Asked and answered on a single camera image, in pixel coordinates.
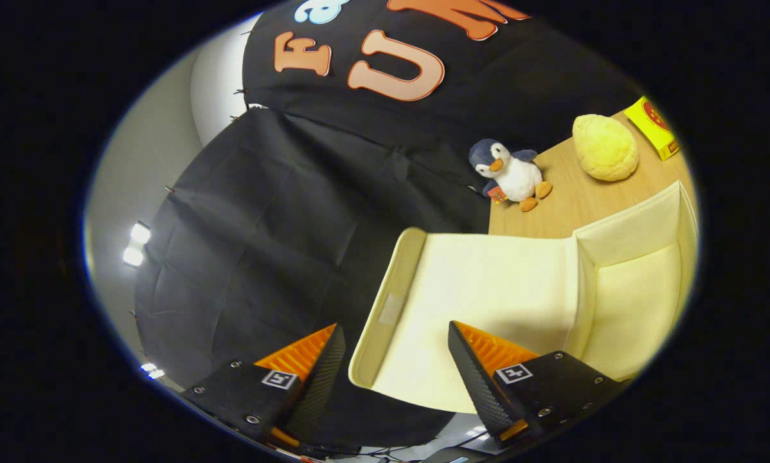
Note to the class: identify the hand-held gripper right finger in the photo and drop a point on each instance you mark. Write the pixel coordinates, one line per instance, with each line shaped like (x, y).
(478, 379)

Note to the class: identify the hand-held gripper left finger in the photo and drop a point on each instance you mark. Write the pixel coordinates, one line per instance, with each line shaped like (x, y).
(321, 386)

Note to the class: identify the beige storage box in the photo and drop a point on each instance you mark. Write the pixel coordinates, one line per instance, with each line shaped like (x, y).
(488, 289)

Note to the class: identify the penguin plush toy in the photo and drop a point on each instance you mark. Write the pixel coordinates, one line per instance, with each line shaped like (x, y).
(517, 177)

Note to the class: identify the ceiling light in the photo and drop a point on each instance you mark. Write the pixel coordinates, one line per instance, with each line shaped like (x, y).
(133, 256)
(140, 233)

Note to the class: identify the yellow round plush toy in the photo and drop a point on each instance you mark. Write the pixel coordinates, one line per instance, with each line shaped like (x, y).
(607, 148)

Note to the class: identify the yellow book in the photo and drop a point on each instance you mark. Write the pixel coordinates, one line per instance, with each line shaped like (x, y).
(655, 125)

